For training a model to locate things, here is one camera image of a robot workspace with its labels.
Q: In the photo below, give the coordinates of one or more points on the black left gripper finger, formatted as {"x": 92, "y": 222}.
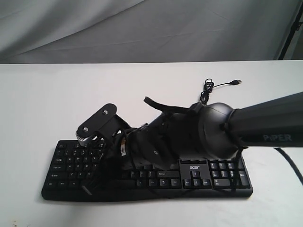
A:
{"x": 105, "y": 169}

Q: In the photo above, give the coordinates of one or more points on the black tripod stand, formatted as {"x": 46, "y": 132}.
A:
{"x": 295, "y": 26}

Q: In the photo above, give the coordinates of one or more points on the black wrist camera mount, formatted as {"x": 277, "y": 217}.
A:
{"x": 104, "y": 124}

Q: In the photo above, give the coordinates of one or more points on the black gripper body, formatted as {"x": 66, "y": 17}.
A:
{"x": 128, "y": 147}

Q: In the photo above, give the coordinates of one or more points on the black acer keyboard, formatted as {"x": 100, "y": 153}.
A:
{"x": 72, "y": 166}

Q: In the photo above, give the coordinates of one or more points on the grey backdrop cloth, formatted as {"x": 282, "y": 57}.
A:
{"x": 139, "y": 31}

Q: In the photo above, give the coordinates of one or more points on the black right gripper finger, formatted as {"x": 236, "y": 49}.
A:
{"x": 90, "y": 186}

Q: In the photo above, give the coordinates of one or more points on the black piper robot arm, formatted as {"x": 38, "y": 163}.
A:
{"x": 214, "y": 131}

